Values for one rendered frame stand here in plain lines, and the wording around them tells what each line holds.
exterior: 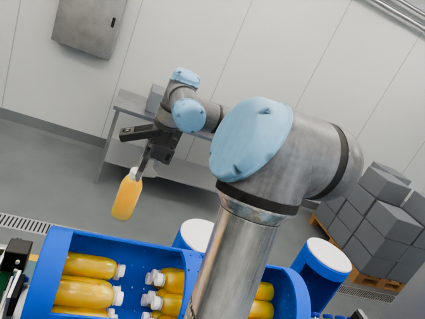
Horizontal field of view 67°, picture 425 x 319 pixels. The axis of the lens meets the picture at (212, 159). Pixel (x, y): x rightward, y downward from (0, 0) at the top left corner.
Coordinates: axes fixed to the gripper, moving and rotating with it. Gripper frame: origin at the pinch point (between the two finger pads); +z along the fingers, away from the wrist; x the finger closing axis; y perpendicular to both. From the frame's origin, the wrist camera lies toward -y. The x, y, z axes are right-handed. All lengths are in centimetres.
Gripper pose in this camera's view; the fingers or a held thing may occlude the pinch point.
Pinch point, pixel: (136, 173)
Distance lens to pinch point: 102.0
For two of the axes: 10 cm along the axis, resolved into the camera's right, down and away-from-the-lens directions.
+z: -4.3, 7.7, 4.7
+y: 9.0, 3.3, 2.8
